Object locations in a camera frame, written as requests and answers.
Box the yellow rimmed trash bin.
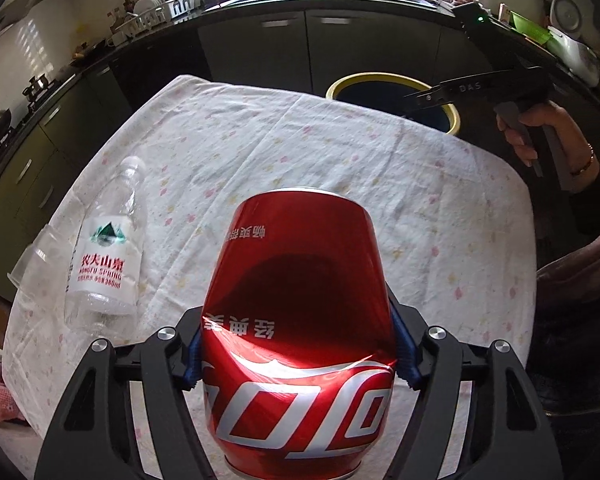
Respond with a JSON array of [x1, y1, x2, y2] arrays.
[[325, 72, 461, 136]]

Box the black gas stove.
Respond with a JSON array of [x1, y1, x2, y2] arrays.
[[0, 72, 76, 171]]

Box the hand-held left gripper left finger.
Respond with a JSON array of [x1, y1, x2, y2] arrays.
[[35, 305, 218, 480]]

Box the green lower cabinets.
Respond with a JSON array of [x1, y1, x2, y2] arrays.
[[0, 2, 600, 301]]

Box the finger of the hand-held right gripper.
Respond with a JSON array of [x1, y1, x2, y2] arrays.
[[402, 82, 461, 111]]

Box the clear plastic cup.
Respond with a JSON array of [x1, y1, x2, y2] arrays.
[[8, 227, 81, 311]]

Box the white rice cooker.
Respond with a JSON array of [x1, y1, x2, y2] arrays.
[[547, 0, 600, 86]]

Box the white floral tablecloth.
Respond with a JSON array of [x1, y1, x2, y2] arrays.
[[0, 75, 538, 480]]

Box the black frying pan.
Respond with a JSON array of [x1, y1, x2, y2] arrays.
[[72, 40, 111, 63]]

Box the person's clothing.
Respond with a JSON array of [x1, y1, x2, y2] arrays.
[[527, 225, 600, 416]]

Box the red soda can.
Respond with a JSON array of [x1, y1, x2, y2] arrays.
[[200, 187, 398, 480]]

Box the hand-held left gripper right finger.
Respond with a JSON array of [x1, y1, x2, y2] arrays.
[[350, 292, 563, 480]]

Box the white dish rack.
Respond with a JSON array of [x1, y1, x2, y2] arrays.
[[115, 0, 203, 31]]

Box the person's right hand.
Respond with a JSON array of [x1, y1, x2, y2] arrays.
[[500, 102, 598, 178]]

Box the clear labelled water bottle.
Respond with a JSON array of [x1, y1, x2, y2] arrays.
[[62, 156, 147, 333]]

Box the green plastic basket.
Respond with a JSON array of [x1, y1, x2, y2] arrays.
[[509, 10, 552, 45]]

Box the gold bracelet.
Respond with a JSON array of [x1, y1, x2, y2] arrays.
[[570, 142, 597, 177]]

